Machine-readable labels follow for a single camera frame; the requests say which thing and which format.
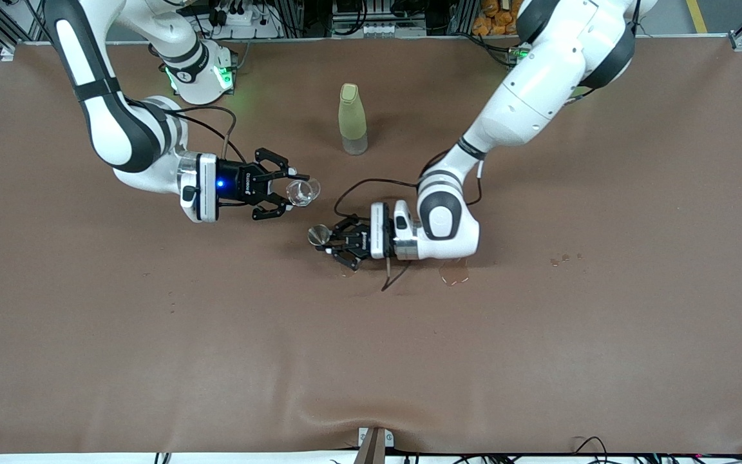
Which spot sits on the wide spilled liquid puddle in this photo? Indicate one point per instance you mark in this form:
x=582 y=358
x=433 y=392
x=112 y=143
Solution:
x=455 y=276

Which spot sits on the metal table corner bracket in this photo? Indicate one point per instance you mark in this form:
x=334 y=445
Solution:
x=8 y=53
x=741 y=42

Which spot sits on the clear glass measuring beaker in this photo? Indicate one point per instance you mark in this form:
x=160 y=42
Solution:
x=303 y=192

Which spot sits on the white power strip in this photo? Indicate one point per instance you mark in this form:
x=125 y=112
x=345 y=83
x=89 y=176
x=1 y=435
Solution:
x=242 y=18

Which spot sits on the large spilled liquid puddle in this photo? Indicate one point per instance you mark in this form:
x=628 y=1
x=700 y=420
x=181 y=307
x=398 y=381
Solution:
x=347 y=271

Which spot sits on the green bottle with clear base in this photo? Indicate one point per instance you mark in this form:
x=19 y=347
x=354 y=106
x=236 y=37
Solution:
x=351 y=119

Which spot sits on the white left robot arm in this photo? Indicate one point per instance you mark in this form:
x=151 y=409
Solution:
x=525 y=96

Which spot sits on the orange packaged goods pile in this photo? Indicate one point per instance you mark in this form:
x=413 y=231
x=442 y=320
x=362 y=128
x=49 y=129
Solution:
x=493 y=19

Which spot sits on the metal double-cone jigger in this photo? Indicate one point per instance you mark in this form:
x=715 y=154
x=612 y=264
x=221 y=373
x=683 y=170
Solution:
x=318 y=235

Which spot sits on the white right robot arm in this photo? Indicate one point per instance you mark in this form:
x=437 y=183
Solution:
x=120 y=129

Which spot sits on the white electrical connector block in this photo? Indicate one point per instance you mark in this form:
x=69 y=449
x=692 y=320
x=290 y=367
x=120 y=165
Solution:
x=380 y=29

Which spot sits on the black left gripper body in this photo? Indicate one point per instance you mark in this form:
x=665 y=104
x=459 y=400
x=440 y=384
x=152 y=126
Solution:
x=362 y=240

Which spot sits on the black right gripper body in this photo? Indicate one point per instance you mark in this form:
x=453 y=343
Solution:
x=239 y=183

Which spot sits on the brown table mat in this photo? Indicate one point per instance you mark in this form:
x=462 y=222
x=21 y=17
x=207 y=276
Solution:
x=371 y=354

